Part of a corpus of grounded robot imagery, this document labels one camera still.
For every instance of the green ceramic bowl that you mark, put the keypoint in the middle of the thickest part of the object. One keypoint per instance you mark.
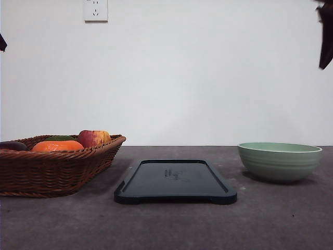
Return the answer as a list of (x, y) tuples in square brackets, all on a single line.
[(279, 161)]

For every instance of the red yellow apple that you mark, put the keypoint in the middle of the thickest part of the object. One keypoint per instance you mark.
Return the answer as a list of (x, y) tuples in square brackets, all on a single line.
[(91, 138)]

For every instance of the white wall socket left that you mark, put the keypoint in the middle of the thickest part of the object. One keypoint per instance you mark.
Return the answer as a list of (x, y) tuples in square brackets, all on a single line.
[(95, 11)]

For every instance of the dark purple eggplant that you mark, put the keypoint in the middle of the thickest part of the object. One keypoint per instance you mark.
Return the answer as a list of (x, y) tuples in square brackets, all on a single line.
[(12, 145)]

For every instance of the brown wicker basket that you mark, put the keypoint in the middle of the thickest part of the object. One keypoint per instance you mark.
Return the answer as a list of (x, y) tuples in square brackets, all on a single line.
[(54, 174)]

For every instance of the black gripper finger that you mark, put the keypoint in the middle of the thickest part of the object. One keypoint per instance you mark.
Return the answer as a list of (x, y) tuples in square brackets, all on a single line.
[(325, 12), (3, 44)]

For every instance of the orange tangerine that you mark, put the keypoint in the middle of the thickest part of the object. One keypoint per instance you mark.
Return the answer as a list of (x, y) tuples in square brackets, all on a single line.
[(57, 146)]

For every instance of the dark blue rectangular tray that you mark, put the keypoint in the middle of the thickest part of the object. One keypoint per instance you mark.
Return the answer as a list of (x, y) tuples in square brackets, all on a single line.
[(174, 180)]

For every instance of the green fruit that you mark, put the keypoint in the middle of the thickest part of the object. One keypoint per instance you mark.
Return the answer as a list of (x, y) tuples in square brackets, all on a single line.
[(59, 138)]

